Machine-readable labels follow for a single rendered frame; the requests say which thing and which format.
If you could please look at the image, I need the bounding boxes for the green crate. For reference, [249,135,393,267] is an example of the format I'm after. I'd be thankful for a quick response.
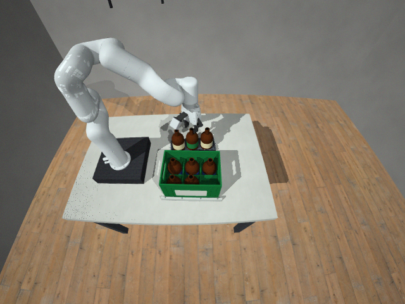
[159,150,222,198]

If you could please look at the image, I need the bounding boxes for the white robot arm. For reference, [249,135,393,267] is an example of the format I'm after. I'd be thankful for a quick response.
[54,38,200,170]

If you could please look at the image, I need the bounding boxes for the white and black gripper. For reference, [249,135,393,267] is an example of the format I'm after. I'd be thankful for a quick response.
[180,106,203,134]

